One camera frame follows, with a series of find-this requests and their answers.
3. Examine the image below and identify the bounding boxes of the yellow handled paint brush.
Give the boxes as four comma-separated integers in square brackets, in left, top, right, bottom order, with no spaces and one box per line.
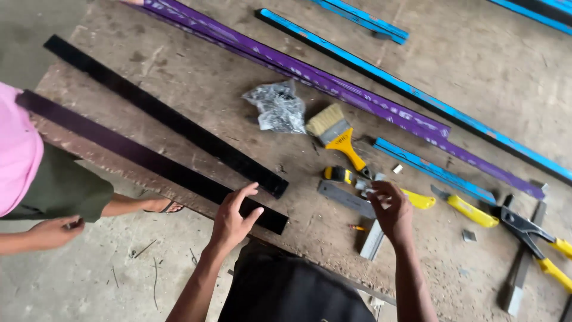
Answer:
[305,103,374,180]

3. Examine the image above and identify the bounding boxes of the grey steel try square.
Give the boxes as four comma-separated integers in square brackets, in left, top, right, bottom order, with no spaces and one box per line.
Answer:
[317,180,386,262]

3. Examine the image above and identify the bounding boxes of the short purple metal profile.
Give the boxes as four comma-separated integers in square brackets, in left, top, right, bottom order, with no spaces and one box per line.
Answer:
[142,0,451,138]

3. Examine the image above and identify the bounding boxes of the yellow handled rivet pliers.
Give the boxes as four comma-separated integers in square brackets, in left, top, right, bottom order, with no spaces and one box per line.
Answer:
[491,194,572,294]

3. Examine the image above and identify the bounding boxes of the long blue metal profile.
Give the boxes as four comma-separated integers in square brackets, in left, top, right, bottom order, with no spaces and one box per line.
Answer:
[255,8,572,187]

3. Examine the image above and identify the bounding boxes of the yellow handled knife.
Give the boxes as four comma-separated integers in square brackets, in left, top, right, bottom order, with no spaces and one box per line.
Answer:
[431,184,500,229]

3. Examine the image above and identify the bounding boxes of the grey steel bar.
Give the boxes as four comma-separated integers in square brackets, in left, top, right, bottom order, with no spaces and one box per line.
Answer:
[500,199,548,317]

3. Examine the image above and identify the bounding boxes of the small silver metal piece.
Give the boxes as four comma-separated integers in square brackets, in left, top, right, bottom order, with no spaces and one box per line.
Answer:
[355,178,378,199]

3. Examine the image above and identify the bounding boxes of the short blue metal profile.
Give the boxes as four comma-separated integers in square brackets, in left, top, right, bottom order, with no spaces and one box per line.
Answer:
[373,137,498,205]

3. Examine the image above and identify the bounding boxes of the clear plastic bag of screws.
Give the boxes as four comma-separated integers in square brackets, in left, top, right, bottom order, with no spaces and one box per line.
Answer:
[241,80,308,135]

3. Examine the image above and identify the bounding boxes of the person's right hand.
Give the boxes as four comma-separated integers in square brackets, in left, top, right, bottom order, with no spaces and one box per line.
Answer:
[366,181,415,248]

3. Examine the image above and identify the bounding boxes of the yellow black tool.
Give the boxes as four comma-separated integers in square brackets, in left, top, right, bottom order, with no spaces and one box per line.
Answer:
[324,166,358,185]

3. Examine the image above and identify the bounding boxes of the yellow tool handle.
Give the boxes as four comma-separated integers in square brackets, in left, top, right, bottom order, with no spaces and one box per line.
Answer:
[400,188,437,210]

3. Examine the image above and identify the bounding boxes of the long black metal strip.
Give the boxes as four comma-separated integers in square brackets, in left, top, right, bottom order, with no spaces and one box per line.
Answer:
[15,89,290,236]
[43,34,290,199]

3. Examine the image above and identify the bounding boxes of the person's black clothing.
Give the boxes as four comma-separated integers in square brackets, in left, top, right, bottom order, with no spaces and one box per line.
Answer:
[217,239,379,322]

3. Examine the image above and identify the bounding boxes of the person's left hand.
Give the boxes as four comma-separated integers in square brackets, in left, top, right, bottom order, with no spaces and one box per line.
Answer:
[208,181,265,256]

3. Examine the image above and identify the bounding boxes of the long purple metal profile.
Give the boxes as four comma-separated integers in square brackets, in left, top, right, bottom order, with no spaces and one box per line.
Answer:
[121,0,547,200]

